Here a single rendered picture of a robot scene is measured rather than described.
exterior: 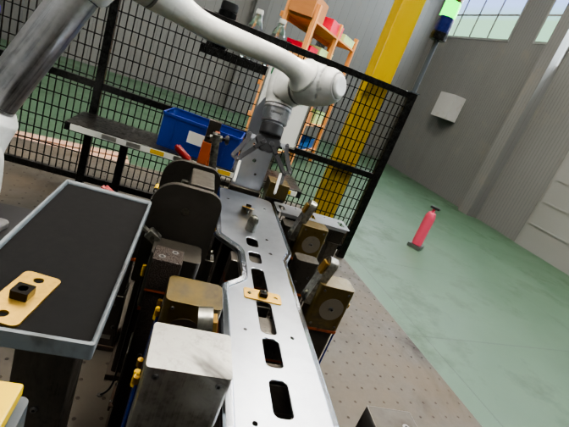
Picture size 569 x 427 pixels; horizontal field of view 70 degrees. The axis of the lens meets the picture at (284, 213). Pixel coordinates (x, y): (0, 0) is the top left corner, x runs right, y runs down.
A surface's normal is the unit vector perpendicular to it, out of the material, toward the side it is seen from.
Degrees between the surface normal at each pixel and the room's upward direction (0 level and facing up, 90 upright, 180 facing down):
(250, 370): 0
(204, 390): 90
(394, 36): 90
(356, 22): 90
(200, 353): 0
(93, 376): 0
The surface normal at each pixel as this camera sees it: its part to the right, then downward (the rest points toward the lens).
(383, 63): 0.15, 0.38
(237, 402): 0.34, -0.88
